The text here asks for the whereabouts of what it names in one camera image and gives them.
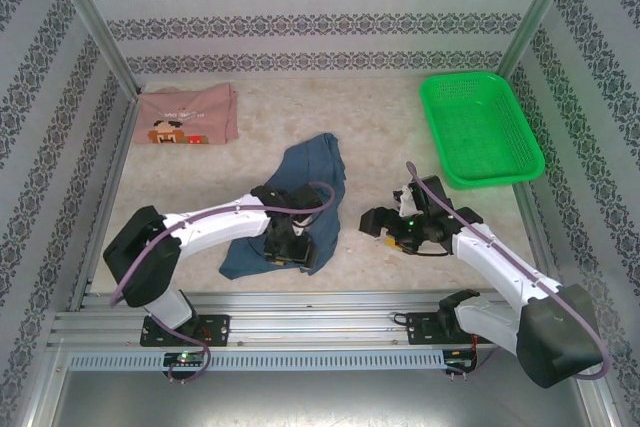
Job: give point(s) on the green plastic basket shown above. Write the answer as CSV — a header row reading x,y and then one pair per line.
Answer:
x,y
470,137

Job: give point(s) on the blue t-shirt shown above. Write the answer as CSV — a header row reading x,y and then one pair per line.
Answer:
x,y
310,162

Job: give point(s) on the aluminium side rail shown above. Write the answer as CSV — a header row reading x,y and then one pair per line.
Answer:
x,y
541,227
108,197

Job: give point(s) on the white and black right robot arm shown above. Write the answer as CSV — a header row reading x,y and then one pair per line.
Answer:
x,y
500,257

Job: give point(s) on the pink t-shirt with pixel print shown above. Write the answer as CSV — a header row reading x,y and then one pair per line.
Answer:
x,y
200,102

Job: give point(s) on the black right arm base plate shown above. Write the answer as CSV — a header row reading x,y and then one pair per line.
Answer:
x,y
420,329

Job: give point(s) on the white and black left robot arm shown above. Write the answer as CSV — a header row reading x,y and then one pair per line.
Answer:
x,y
225,219

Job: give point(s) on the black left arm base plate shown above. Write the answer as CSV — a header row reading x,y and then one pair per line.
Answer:
x,y
215,332

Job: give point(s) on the aluminium corner post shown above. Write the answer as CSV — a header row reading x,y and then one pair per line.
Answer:
x,y
95,22
538,12

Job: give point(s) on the aluminium rail frame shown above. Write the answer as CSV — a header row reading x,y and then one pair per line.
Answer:
x,y
310,327

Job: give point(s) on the small circuit board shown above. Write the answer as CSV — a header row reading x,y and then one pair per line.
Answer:
x,y
460,362
182,358

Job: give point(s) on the grey metal panel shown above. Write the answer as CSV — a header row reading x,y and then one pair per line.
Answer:
x,y
320,402

